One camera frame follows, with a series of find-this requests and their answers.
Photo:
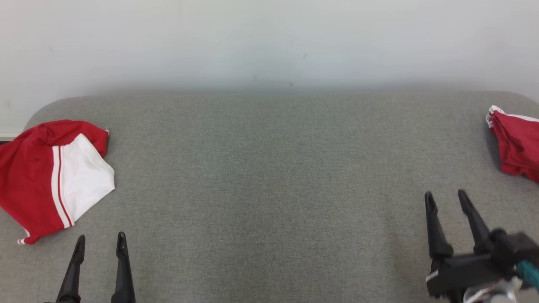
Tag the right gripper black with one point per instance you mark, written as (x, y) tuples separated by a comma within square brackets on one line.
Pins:
[(463, 273)]

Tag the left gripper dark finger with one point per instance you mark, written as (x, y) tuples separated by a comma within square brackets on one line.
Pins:
[(72, 277), (123, 277)]

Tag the red shorts with white trim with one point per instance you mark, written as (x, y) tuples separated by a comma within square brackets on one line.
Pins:
[(520, 147)]

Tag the white skirting board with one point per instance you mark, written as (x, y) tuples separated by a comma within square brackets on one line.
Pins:
[(8, 135)]

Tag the red white sports jersey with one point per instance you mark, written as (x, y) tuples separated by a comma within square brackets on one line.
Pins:
[(29, 185)]

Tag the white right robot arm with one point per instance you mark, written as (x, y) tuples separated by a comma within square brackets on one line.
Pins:
[(488, 294)]

